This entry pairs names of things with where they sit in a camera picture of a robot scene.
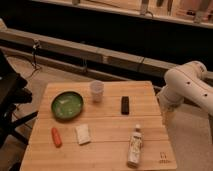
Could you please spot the black eraser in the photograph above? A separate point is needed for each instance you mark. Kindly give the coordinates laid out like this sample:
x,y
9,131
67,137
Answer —
x,y
125,105

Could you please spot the white sponge block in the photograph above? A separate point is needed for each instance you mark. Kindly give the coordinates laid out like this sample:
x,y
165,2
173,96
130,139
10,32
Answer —
x,y
83,135

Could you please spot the orange carrot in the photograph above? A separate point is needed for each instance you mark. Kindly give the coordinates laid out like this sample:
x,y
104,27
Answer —
x,y
56,137

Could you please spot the white bottle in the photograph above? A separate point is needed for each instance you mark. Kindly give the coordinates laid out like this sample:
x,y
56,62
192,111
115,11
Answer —
x,y
135,146

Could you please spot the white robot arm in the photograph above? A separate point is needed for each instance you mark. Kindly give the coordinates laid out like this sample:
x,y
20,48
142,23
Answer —
x,y
186,81

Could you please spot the black chair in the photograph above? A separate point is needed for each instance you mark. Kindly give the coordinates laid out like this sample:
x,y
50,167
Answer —
x,y
12,92

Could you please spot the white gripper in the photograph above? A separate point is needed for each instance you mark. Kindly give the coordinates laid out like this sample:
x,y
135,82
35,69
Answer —
x,y
166,103

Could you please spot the green bowl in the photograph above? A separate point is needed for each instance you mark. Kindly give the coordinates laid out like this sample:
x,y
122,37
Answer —
x,y
67,105

